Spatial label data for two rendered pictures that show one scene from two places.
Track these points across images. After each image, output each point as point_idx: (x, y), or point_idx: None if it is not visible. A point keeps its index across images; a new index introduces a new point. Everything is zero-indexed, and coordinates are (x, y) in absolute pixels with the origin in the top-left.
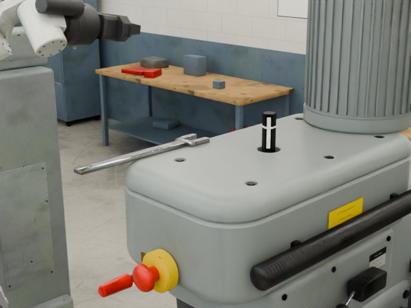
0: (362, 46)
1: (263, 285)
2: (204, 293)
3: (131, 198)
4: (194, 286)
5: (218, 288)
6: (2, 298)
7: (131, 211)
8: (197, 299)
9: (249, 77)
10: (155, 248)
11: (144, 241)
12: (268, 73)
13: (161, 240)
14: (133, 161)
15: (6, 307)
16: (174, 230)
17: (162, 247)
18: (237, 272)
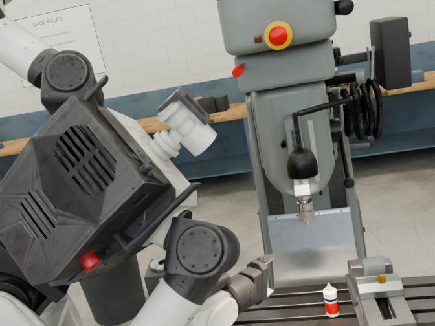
0: None
1: (349, 9)
2: (315, 32)
3: (237, 0)
4: (307, 31)
5: (323, 24)
6: (184, 90)
7: (239, 10)
8: (270, 79)
9: (17, 138)
10: (267, 25)
11: (255, 26)
12: (30, 130)
13: (272, 15)
14: None
15: (189, 96)
16: (283, 0)
17: (274, 21)
18: (330, 10)
